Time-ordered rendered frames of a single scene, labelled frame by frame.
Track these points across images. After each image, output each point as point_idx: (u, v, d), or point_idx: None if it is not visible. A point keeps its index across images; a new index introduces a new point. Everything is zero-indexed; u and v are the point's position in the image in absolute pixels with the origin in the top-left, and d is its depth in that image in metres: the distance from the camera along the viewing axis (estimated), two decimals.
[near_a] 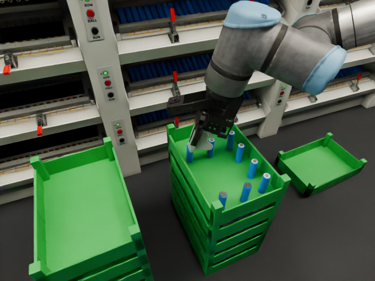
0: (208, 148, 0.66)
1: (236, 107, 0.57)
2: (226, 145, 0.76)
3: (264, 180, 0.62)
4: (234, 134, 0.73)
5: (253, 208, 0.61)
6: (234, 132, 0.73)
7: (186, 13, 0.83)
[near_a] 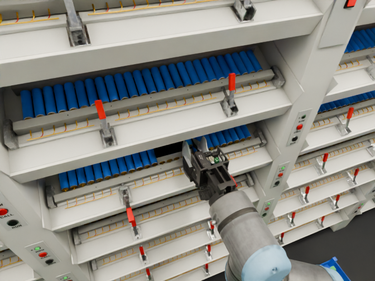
0: (205, 139, 0.65)
1: (229, 177, 0.54)
2: None
3: None
4: None
5: None
6: None
7: None
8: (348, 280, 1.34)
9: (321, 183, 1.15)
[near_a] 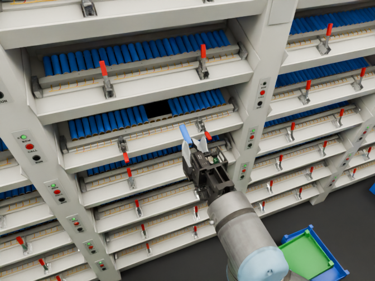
0: (204, 139, 0.65)
1: (227, 177, 0.54)
2: (185, 130, 0.72)
3: None
4: (189, 141, 0.69)
5: None
6: (188, 143, 0.69)
7: None
8: (322, 245, 1.50)
9: (294, 154, 1.32)
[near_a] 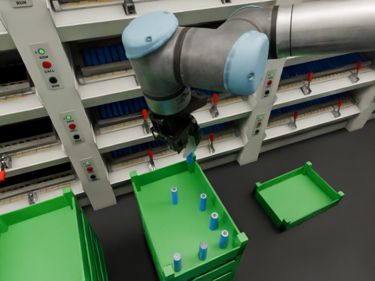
0: (169, 146, 0.66)
1: (153, 120, 0.54)
2: None
3: (222, 237, 0.60)
4: None
5: (211, 266, 0.60)
6: None
7: None
8: None
9: None
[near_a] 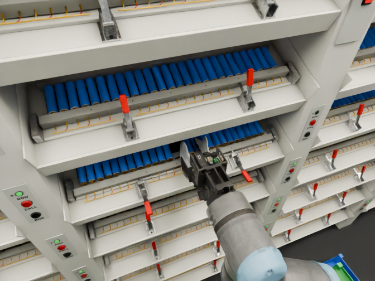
0: (206, 139, 0.65)
1: (227, 177, 0.54)
2: None
3: None
4: (197, 148, 0.71)
5: None
6: (196, 150, 0.71)
7: None
8: (354, 277, 1.35)
9: (328, 179, 1.16)
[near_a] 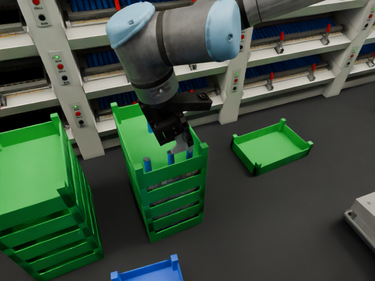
0: None
1: None
2: None
3: None
4: None
5: (177, 173, 0.69)
6: None
7: (134, 4, 0.91)
8: None
9: None
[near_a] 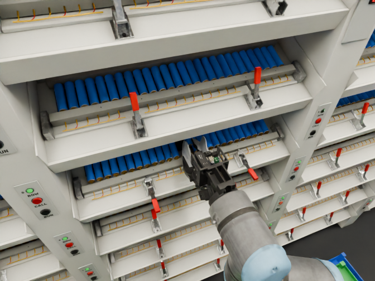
0: (205, 139, 0.65)
1: (229, 176, 0.54)
2: None
3: (187, 141, 0.69)
4: None
5: None
6: None
7: None
8: (357, 275, 1.35)
9: (331, 178, 1.17)
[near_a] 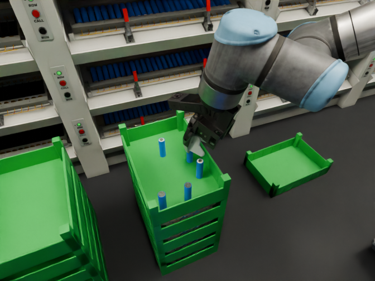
0: (200, 154, 0.64)
1: (225, 121, 0.53)
2: None
3: None
4: None
5: (195, 207, 0.61)
6: None
7: (143, 13, 0.83)
8: None
9: None
